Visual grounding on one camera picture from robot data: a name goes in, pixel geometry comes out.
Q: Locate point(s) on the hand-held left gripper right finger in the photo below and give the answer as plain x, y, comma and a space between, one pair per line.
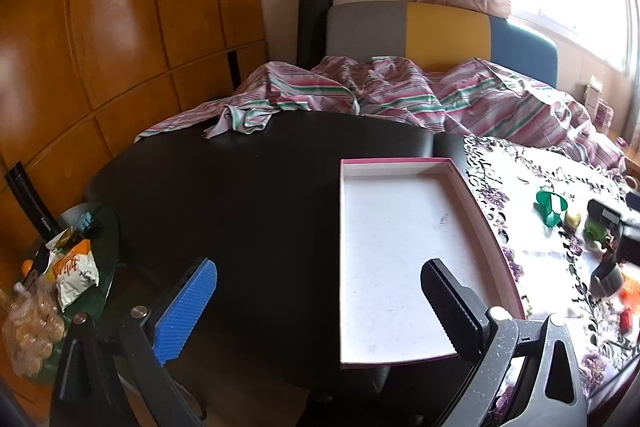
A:
452, 307

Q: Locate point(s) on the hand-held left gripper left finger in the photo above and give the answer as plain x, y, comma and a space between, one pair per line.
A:
185, 312

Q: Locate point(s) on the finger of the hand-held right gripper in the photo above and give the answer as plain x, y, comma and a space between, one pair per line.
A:
602, 212

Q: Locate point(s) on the black grey cylinder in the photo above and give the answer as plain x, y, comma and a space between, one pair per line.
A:
607, 279

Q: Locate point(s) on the green plastic spool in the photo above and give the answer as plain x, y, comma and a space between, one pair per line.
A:
550, 204

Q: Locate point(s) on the pink cardboard box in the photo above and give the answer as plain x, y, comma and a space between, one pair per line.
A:
400, 257

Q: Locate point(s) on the white embroidered floral tablecloth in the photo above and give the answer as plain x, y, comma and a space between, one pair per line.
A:
540, 187

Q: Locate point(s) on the pink small carton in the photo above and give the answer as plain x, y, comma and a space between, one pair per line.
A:
605, 114

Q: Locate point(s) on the white small carton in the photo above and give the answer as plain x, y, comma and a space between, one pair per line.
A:
594, 92

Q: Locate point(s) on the clear bag of pastries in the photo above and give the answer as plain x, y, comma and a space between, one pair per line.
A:
30, 327

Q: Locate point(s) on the black slim tube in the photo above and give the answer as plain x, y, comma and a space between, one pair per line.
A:
30, 207

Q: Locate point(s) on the pink green striped blanket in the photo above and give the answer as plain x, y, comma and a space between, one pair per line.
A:
450, 102

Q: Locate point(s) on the grey yellow blue headboard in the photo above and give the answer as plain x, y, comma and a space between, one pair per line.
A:
445, 32

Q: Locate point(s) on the wooden wardrobe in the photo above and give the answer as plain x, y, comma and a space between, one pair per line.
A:
125, 32

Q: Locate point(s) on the black rolled mat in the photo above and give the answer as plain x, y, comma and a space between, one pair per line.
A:
312, 27

